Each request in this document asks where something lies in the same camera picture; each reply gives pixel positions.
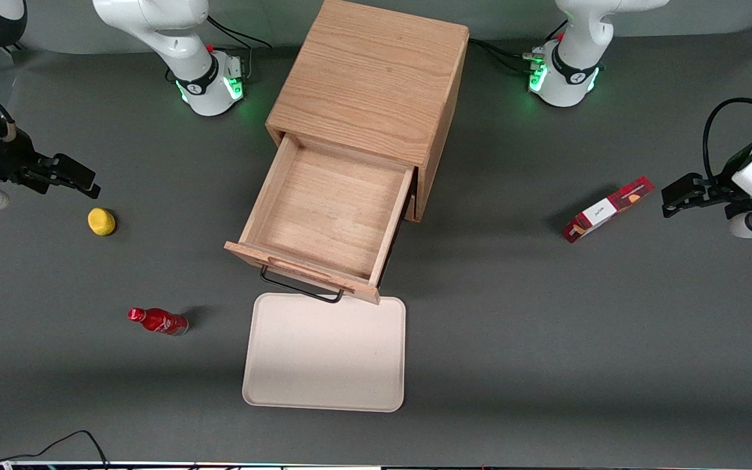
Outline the red and white snack box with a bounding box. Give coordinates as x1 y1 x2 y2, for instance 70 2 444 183
563 176 655 244

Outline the black right arm base cable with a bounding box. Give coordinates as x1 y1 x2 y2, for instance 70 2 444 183
206 14 272 50

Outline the thin black floor cable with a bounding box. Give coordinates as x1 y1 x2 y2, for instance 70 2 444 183
0 430 110 470

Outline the black arm base cable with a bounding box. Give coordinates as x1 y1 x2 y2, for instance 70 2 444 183
206 14 272 50
469 38 539 72

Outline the beige plastic tray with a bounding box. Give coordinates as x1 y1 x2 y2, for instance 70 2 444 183
242 292 407 413

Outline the oak wooden cabinet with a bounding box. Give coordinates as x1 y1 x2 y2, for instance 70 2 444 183
265 0 470 223

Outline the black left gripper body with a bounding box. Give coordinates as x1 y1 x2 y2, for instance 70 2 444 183
702 181 752 220

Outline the red soda bottle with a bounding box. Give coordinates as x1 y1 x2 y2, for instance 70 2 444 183
127 307 189 337

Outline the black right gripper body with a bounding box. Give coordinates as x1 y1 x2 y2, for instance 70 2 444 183
0 129 58 195

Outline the wooden drawer with long handle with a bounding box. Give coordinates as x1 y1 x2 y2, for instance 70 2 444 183
224 134 416 306

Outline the yellow lemon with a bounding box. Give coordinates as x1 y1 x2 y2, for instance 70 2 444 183
87 208 116 236

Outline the black left wrist cable loop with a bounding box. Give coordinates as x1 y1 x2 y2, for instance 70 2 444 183
702 98 752 185

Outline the black left arm base cable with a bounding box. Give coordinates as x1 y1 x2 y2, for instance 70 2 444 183
469 38 539 72

